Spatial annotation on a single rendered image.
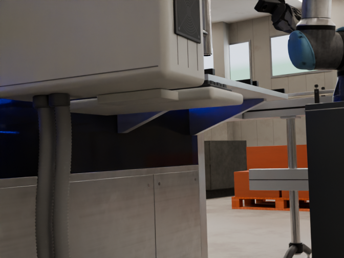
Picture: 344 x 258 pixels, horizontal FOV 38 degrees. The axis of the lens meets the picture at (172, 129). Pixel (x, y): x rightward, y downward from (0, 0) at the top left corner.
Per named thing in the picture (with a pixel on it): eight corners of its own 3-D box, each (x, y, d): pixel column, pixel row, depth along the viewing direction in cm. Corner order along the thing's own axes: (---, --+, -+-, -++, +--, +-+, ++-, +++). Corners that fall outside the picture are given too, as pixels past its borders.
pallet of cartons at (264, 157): (329, 213, 511) (326, 143, 515) (227, 208, 584) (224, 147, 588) (357, 204, 583) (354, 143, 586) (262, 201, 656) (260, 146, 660)
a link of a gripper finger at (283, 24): (305, 36, 170) (295, 23, 177) (293, 30, 167) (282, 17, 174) (300, 43, 171) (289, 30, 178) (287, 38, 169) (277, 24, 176)
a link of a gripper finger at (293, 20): (311, 28, 168) (300, 15, 175) (298, 22, 166) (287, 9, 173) (305, 36, 170) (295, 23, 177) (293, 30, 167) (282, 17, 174)
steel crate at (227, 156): (208, 199, 701) (206, 140, 705) (150, 196, 789) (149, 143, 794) (252, 194, 769) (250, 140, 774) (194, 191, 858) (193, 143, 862)
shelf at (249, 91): (82, 95, 170) (82, 89, 170) (186, 108, 229) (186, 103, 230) (208, 80, 145) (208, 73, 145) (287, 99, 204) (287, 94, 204)
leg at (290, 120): (285, 255, 278) (280, 116, 282) (291, 252, 286) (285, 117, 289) (301, 256, 273) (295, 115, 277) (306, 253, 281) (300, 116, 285)
